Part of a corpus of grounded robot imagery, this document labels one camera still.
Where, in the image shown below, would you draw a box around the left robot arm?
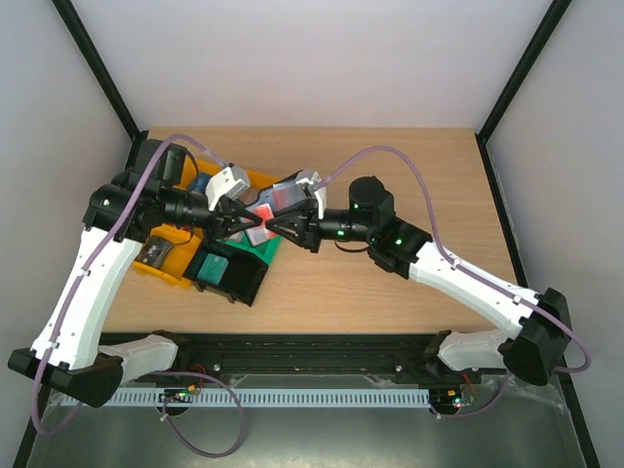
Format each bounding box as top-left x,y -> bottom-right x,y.
8,135 -> 260,408

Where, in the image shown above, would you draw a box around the black frame post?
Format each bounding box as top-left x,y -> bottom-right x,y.
52,0 -> 142,141
476,0 -> 573,142

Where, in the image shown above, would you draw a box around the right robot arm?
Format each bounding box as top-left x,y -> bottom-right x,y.
266,176 -> 570,386

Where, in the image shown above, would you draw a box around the purple cable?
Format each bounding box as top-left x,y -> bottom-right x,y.
31,134 -> 245,457
314,145 -> 594,420

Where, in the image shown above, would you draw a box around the yellow bin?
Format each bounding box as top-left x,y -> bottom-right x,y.
246,170 -> 280,194
176,158 -> 221,189
133,224 -> 203,290

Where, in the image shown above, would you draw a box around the left black frame post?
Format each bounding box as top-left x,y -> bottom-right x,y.
52,0 -> 142,141

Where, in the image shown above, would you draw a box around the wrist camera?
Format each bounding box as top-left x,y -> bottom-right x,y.
205,165 -> 251,212
295,170 -> 327,219

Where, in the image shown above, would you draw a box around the green bin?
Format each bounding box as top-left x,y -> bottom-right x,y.
220,234 -> 282,265

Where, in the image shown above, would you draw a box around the yellow bin far left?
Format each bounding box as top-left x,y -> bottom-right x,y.
176,158 -> 221,189

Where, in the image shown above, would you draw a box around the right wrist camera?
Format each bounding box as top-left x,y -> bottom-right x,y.
295,170 -> 327,219

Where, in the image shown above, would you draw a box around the blue VIP card stack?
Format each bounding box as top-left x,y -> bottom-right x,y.
187,173 -> 211,193

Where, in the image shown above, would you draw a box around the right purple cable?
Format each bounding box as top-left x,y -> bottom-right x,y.
314,145 -> 594,420

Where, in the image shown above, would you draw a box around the white slotted cable duct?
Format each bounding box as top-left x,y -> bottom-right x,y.
72,387 -> 431,409

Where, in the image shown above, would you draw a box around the black bin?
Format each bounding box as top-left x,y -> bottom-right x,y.
184,241 -> 269,306

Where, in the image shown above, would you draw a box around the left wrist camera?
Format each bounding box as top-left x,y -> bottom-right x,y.
205,165 -> 251,212

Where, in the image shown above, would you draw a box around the yellow bin near left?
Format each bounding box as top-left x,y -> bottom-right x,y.
133,224 -> 203,290

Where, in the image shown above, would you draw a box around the teal card stack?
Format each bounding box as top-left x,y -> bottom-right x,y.
196,253 -> 229,285

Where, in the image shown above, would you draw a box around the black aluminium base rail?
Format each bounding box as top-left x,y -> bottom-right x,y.
48,332 -> 570,387

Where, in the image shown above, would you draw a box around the right black frame post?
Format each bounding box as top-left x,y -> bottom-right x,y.
476,0 -> 573,142

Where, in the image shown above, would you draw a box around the black leather card holder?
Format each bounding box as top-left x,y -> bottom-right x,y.
243,169 -> 323,245

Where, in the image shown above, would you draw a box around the yellow bin far right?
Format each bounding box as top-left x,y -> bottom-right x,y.
246,170 -> 280,194

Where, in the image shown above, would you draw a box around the black card stack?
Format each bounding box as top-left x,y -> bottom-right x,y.
136,236 -> 174,269

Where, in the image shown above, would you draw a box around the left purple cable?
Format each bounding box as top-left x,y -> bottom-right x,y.
31,134 -> 245,457

